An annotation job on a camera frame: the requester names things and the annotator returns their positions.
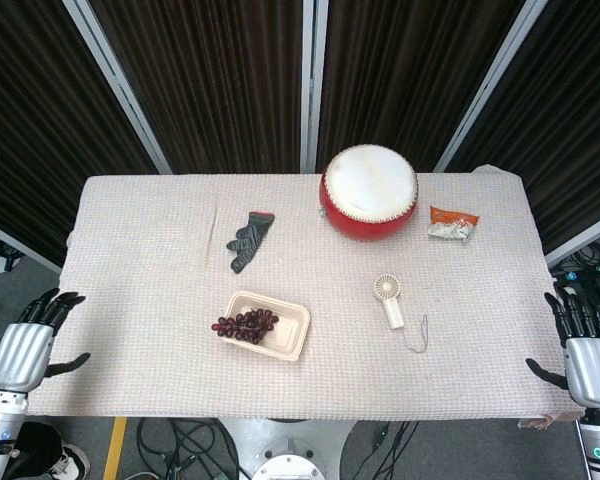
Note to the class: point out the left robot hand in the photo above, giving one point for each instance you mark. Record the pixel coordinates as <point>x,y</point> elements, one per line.
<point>19,347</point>

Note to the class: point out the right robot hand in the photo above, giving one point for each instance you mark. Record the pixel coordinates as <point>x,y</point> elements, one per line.
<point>591,367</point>

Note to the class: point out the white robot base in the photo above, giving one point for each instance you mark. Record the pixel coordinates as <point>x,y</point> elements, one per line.
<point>285,450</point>

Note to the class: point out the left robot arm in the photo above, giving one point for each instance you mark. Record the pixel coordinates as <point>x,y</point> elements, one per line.
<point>0,432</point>

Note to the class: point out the white handheld fan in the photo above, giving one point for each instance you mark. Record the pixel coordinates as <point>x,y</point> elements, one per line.
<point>391,301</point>

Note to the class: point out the black and white sneaker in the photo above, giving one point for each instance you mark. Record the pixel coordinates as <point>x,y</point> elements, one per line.
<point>70,462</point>

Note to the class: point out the orange and white snack packet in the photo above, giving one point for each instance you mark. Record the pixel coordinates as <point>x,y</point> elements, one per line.
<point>452,222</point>

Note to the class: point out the dark red grape bunch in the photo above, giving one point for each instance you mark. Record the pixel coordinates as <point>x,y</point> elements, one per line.
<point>245,325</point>

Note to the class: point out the black glove with red cuff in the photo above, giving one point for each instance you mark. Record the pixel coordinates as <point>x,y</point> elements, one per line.
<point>249,240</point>

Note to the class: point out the beige plastic food tray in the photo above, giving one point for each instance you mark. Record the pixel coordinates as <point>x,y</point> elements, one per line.
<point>275,327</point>

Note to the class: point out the red drum with white skin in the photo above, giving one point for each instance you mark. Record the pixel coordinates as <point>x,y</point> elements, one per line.
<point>367,192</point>

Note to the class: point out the pinkish woven table cloth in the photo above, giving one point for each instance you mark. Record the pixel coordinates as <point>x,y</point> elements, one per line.
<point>300,295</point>

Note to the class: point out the dark ribbed partition screen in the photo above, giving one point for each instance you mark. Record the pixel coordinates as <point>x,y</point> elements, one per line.
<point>300,85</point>

